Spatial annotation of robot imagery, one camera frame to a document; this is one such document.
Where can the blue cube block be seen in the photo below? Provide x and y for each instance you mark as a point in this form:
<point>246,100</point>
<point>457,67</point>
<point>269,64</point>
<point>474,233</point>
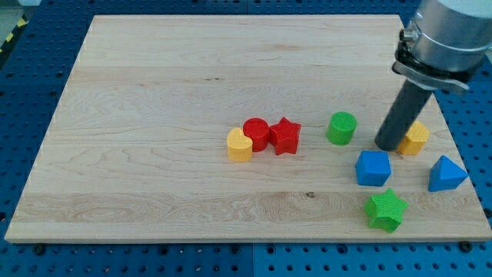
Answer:
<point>373,168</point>

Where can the green star block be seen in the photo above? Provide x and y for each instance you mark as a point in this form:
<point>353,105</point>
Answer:
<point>385,211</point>

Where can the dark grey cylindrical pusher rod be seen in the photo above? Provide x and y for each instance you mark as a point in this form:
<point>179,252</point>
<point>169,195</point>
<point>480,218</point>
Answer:
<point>404,111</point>

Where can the blue triangle block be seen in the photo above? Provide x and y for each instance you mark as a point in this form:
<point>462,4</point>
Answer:
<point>445,174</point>

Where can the green cylinder block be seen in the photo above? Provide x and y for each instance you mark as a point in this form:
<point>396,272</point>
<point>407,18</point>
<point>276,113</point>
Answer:
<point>341,128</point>

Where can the light wooden board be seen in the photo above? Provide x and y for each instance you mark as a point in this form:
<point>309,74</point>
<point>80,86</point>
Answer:
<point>136,150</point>

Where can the red cylinder block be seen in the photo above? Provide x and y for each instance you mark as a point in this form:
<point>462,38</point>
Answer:
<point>257,129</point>

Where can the yellow hexagon block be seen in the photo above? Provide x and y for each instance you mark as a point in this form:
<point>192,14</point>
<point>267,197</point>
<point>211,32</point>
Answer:
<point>414,140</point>

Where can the yellow heart block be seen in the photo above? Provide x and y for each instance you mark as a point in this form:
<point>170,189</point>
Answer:
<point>239,146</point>

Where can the red star block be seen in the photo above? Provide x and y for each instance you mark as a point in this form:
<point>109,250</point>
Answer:
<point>284,136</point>

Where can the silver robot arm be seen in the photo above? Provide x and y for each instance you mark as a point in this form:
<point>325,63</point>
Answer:
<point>441,48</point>

